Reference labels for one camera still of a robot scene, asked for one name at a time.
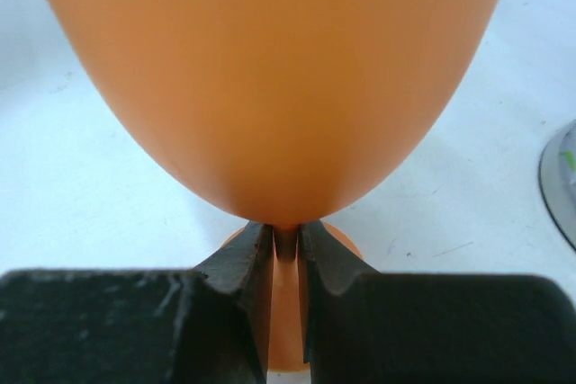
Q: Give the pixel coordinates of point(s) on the orange plastic wine glass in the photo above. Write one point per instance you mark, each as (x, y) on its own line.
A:
(277, 111)

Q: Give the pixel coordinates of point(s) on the chrome wine glass rack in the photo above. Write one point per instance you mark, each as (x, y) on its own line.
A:
(557, 180)

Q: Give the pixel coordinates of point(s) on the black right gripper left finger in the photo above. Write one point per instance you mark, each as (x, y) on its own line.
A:
(205, 324)

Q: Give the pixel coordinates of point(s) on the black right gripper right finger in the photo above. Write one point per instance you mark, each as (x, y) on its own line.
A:
(364, 326)

